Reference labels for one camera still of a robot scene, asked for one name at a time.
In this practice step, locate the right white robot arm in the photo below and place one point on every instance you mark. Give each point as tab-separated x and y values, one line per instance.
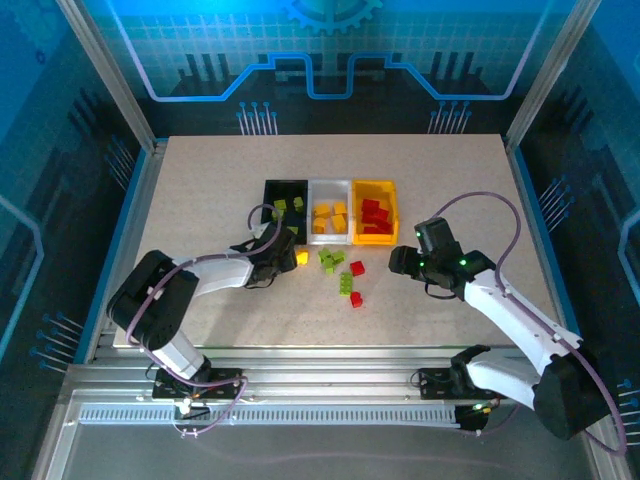
515	315

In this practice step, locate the aluminium mounting rail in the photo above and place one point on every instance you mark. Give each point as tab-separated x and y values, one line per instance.
325	372

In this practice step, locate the black plastic storage bin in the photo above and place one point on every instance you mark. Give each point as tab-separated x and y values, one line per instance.
287	190

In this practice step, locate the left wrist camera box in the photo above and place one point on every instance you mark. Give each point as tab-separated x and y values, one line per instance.
280	240

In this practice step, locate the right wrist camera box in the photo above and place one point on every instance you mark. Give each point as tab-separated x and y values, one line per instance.
437	237

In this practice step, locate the white plastic storage bin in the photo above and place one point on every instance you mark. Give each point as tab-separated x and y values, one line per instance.
330	192

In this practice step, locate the blue table edge strip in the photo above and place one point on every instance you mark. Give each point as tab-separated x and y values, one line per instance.
531	200
122	225

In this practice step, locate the aluminium frame post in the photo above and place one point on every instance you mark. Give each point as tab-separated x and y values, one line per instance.
550	75
110	80

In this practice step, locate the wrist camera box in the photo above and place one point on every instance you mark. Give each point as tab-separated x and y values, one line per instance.
437	237
280	240

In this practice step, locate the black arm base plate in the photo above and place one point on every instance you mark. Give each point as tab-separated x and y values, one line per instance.
230	375
430	385

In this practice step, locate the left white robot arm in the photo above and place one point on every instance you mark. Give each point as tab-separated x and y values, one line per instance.
225	275

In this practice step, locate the grey metal panel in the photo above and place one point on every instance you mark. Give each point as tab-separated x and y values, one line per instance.
150	460

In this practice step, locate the yellow plastic storage bin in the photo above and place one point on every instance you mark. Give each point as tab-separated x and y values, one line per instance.
375	240

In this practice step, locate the black electronics box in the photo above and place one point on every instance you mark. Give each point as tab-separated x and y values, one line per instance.
470	420

